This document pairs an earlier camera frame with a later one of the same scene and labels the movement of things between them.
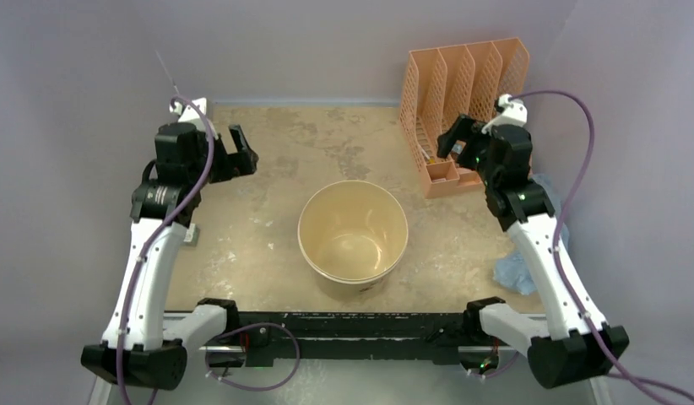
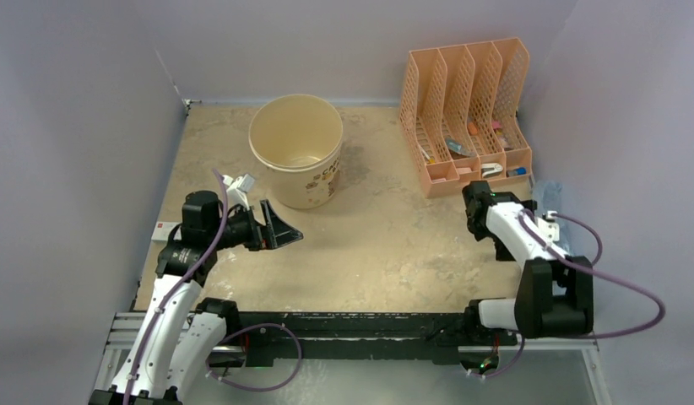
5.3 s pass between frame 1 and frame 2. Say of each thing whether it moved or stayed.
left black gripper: moved
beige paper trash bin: moved
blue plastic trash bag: moved
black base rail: stayed
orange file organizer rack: stayed
